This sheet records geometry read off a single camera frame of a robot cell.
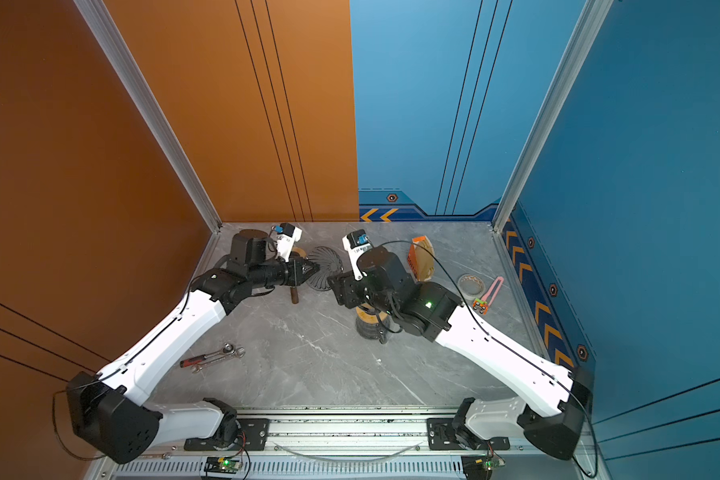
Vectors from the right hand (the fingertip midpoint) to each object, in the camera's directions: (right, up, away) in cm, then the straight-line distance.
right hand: (338, 275), depth 66 cm
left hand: (-6, +2, +9) cm, 11 cm away
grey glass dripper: (-3, +2, +12) cm, 12 cm away
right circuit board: (+34, -46, +5) cm, 57 cm away
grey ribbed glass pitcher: (+9, -18, +21) cm, 29 cm away
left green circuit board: (-28, -46, +5) cm, 54 cm away
